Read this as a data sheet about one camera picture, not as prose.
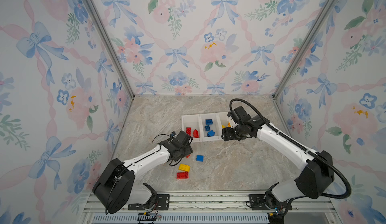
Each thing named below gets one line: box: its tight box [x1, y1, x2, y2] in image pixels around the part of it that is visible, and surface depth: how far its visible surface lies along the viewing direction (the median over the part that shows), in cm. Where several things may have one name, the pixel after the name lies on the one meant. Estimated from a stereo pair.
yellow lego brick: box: [178, 163, 191, 173], surface depth 85 cm
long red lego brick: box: [185, 127, 192, 136], surface depth 101 cm
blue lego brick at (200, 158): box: [196, 154, 205, 162], surface depth 90 cm
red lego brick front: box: [176, 171, 189, 180], surface depth 83 cm
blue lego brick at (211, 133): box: [207, 129, 216, 137], surface depth 99 cm
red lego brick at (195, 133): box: [193, 129, 200, 139], surface depth 99 cm
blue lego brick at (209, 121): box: [205, 119, 213, 126], surface depth 105 cm
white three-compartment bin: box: [180, 112, 230, 143], surface depth 100 cm
